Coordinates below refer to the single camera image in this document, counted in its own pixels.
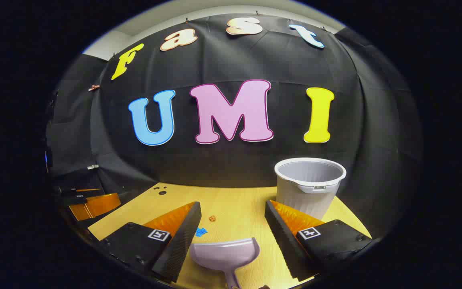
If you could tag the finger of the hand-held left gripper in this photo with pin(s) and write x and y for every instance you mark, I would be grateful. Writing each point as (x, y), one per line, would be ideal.
(78, 194)
(98, 205)

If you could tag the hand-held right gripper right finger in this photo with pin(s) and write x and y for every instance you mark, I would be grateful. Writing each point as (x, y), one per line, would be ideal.
(283, 233)

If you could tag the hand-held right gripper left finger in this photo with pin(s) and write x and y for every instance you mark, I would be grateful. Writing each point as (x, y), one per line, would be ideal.
(183, 237)

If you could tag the blue paper scrap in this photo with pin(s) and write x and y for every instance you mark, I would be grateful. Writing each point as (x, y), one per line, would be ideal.
(201, 232)

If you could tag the white ribbed garbage bin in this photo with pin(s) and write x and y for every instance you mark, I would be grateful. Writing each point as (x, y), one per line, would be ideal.
(307, 196)

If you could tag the light purple dustpan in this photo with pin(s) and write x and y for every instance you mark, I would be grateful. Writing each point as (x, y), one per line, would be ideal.
(223, 255)

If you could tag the yellow wooden desktop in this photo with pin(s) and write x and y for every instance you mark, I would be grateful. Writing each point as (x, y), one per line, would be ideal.
(235, 200)

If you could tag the silver metal clip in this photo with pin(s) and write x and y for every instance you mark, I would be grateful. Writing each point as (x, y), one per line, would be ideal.
(92, 166)

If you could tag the copper-coloured clip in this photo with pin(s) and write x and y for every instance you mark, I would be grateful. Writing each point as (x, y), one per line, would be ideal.
(93, 87)

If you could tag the black backdrop cloth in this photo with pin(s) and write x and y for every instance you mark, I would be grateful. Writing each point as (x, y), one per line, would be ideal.
(223, 60)

